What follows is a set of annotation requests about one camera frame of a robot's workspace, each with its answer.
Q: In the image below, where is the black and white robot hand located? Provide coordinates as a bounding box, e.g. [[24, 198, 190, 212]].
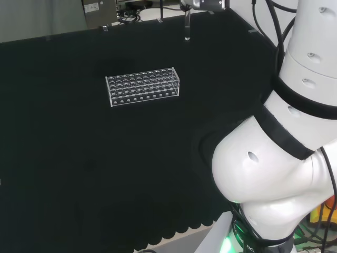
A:
[[180, 0, 229, 13]]

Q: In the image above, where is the clear glass test tube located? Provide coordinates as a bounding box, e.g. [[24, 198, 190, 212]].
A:
[[184, 9, 191, 42]]

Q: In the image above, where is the clear plastic test tube rack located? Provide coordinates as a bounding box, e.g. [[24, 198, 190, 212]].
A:
[[105, 66, 181, 108]]

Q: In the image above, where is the grey metal cabinet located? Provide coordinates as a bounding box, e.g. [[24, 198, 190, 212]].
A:
[[81, 0, 118, 28]]

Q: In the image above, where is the black bench cloth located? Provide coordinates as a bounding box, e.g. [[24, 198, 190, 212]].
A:
[[0, 9, 280, 253]]

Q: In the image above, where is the yellow stop button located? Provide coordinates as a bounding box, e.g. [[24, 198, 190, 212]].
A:
[[310, 199, 337, 225]]

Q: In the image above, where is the black background cable bundle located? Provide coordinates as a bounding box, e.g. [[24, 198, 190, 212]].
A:
[[116, 8, 142, 25]]

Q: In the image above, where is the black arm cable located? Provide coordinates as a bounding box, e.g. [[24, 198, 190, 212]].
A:
[[319, 146, 337, 245], [251, 0, 297, 77]]

